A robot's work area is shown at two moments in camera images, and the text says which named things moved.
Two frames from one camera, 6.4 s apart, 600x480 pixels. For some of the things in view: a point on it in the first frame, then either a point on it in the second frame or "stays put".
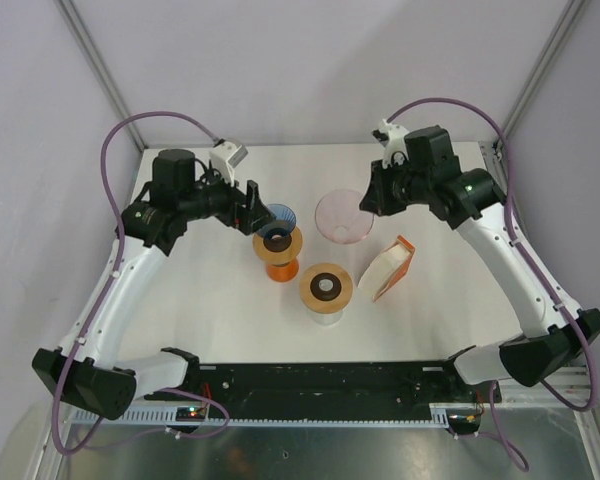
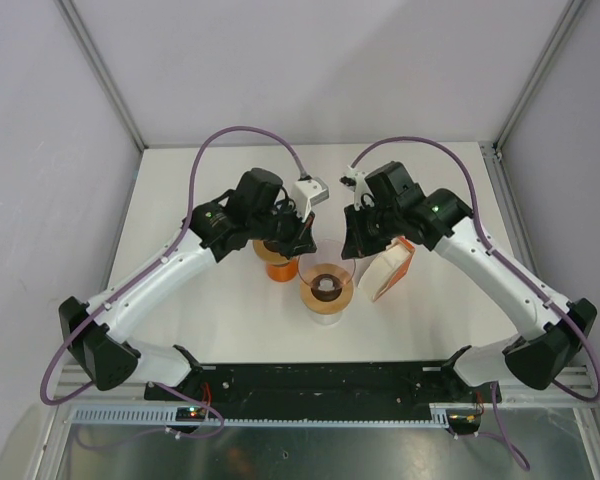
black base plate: [315, 385] stays put
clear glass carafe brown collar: [326, 319] stays put
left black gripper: [250, 218] → [301, 238]
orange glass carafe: [283, 272] stays put
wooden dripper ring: [287, 256] stays put
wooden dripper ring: [326, 288] stays put
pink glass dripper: [340, 219] → [325, 270]
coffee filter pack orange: [388, 270] stays put
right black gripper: [376, 200] → [357, 245]
